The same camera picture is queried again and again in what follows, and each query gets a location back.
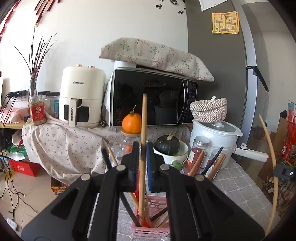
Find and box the pink perforated utensil basket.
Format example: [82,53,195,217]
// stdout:
[130,195,170,240]

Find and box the wooden chopstick pair member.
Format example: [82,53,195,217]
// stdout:
[138,93,149,223]

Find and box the red plastic spoon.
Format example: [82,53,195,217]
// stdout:
[134,171,151,228]

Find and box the grey checked tablecloth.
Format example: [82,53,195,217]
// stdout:
[117,158,273,240]

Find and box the jar with red label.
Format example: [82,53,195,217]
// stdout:
[204,151,227,181]

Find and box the white bowl stack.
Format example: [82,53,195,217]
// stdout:
[152,139,189,168]

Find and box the cherry print cloth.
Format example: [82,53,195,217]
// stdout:
[21,113,193,179]

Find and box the jar of red goji berries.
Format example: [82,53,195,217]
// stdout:
[184,136,210,176]

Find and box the white electric cooking pot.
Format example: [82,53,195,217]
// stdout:
[189,118,270,170]

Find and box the red gift box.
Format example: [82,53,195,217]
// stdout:
[9,159,41,177]

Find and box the dark green squash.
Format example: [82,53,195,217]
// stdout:
[154,135,181,156]

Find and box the orange fruit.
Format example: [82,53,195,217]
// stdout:
[122,106,142,134]

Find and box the black microwave oven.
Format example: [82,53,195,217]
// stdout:
[110,67,198,126]

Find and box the spice jar red label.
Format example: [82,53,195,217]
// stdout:
[29,95,47,126]

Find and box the white air fryer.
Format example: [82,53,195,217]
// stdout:
[59,65,106,128]

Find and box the dark grey refrigerator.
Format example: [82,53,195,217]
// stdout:
[184,0,296,149]

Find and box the floral cloth cover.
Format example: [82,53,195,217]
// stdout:
[99,37,214,82]

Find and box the vase with dry twigs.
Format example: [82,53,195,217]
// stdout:
[14,28,58,98]

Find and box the black wire rack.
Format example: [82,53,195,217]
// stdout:
[262,115,296,216]

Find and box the woven rope basket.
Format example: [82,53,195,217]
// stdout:
[190,97,227,123]

